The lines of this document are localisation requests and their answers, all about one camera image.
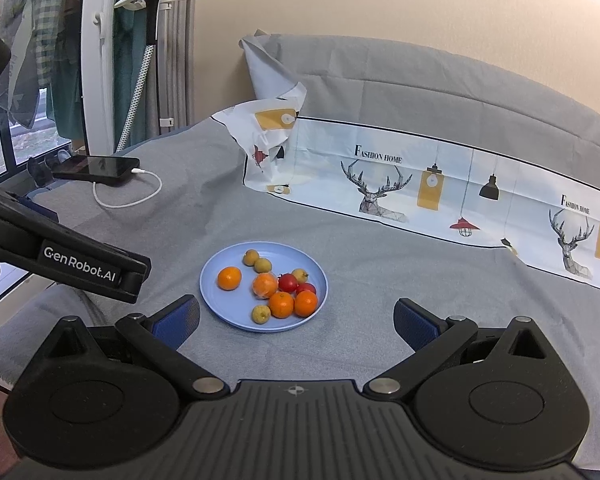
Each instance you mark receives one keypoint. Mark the black window frame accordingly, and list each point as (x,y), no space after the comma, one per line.
(7,155)

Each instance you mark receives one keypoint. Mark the plastic-wrapped orange mandarin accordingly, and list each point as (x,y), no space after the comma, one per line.
(265,286)

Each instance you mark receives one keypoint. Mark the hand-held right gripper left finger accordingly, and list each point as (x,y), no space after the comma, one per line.
(180,319)

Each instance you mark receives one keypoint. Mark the black smartphone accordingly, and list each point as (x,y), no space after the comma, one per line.
(100,167)

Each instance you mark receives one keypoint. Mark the red cherry tomato with stem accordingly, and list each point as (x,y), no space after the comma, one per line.
(288,283)

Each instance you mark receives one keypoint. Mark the plaid shirt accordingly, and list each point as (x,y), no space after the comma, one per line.
(42,20)

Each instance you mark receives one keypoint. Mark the blue plate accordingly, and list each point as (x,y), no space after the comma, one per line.
(220,306)

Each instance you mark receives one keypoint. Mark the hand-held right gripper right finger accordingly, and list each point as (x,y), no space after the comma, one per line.
(414,322)

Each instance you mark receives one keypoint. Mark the white deer-printed cloth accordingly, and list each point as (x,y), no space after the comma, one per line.
(330,160)

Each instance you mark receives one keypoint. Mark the teal garment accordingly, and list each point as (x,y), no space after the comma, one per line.
(67,85)

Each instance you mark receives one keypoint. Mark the grey curtain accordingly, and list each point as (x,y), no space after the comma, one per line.
(177,60)

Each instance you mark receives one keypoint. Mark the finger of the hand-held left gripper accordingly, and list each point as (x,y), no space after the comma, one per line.
(137,277)

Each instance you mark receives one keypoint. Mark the white door frame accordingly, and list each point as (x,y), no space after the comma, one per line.
(97,85)

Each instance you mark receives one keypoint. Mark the grey bed sheet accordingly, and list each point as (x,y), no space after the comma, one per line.
(379,270)

